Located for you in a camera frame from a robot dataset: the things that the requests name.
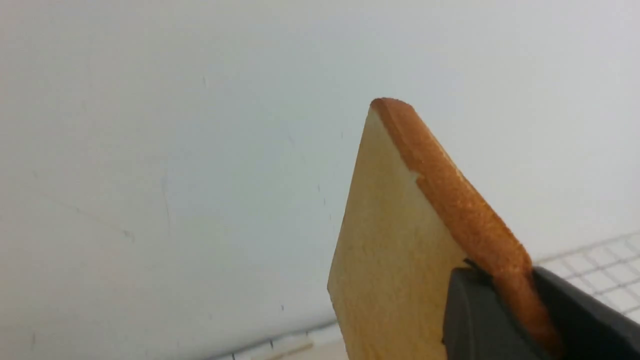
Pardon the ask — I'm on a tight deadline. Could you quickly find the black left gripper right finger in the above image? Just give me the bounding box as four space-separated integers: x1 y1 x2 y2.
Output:
533 266 640 360

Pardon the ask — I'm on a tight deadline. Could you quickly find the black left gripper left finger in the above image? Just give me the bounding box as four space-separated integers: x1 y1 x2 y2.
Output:
442 259 550 360

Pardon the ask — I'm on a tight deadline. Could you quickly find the toast slice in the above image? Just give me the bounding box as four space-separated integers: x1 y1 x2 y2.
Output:
327 97 566 360

